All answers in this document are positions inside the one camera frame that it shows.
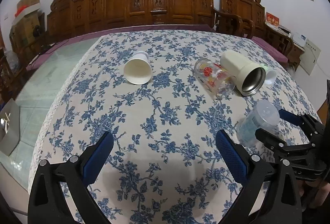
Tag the small clear plastic cup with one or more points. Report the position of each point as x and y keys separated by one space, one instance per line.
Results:
x=271 y=75

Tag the person's hand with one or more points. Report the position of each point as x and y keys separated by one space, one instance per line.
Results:
x=313 y=194

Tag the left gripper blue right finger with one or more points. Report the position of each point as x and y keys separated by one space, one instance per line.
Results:
x=248 y=170

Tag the purple armchair cushion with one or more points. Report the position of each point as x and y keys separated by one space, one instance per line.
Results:
x=279 y=57

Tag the glass cup with red print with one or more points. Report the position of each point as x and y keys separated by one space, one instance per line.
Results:
x=213 y=78

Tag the carved wooden armchair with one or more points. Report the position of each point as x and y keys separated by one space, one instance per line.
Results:
x=252 y=14

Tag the cream steel tumbler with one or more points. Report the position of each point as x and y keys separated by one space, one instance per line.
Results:
x=248 y=75

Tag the clear frosted plastic cup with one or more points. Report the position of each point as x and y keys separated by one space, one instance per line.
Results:
x=263 y=115

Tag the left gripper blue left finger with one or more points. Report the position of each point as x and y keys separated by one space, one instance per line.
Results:
x=81 y=171

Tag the wooden side table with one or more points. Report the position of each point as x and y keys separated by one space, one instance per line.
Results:
x=293 y=53

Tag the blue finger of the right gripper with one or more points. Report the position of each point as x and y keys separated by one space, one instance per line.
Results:
x=309 y=125
x=270 y=141

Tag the blue floral tablecloth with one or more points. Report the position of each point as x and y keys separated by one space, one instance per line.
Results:
x=164 y=167

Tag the white router box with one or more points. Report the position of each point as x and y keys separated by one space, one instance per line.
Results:
x=299 y=39

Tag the lower white distribution box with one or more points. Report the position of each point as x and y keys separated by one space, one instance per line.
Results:
x=308 y=59

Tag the carved wooden sofa bench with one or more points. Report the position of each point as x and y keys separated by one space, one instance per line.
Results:
x=72 y=18

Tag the white paper cup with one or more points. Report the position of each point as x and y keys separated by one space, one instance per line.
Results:
x=138 y=70

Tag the lower cardboard box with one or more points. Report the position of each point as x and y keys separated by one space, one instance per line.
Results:
x=27 y=29

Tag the red gift box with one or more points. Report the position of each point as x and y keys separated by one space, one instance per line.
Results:
x=271 y=19

